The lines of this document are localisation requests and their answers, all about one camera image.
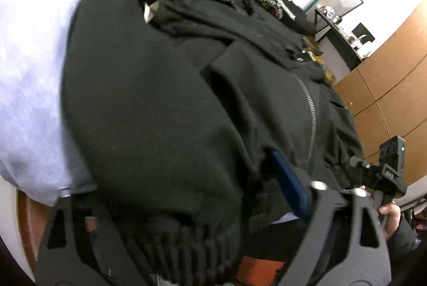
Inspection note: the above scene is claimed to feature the black zip jacket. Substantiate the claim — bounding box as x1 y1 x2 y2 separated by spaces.
61 0 363 285

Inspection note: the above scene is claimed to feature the person's right hand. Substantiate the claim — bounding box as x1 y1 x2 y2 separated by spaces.
378 201 401 240

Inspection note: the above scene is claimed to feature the wooden wardrobe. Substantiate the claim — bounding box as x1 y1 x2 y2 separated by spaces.
335 0 427 184

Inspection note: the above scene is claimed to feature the black desk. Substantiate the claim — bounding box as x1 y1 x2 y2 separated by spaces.
314 8 363 71

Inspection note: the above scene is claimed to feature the black monitor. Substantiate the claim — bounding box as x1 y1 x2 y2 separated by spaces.
352 23 375 44

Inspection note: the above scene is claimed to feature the light blue bed sheet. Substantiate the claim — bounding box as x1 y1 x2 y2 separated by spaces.
1 0 94 206

